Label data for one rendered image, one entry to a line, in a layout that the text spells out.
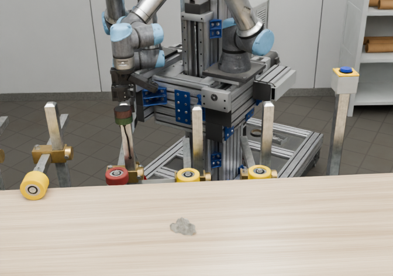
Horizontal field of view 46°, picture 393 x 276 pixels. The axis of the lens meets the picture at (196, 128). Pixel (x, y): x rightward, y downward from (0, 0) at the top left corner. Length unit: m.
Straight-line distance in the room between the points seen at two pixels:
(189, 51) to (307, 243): 1.29
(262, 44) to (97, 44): 2.58
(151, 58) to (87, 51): 2.41
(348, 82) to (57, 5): 3.14
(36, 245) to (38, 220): 0.12
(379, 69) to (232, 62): 2.67
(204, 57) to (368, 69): 2.51
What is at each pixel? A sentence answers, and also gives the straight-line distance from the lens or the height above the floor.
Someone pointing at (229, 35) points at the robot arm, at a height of 1.21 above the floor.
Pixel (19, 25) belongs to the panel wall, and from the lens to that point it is 4.51.
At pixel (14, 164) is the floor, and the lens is 3.70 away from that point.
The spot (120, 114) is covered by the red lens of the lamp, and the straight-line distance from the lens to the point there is 1.56.
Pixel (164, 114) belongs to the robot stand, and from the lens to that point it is 2.43.
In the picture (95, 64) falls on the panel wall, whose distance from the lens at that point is 4.42.
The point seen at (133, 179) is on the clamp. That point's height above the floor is 0.84.
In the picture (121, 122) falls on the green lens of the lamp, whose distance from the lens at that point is 1.57.
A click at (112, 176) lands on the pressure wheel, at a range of 1.65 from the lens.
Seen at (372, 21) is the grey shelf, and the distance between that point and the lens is 4.44.
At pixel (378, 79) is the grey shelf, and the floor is 0.16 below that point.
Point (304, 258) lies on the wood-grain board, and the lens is 1.33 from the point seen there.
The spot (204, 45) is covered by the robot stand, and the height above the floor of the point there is 1.10.
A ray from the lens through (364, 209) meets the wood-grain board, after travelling 1.54.
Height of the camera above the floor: 1.79
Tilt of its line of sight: 28 degrees down
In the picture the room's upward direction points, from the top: 1 degrees counter-clockwise
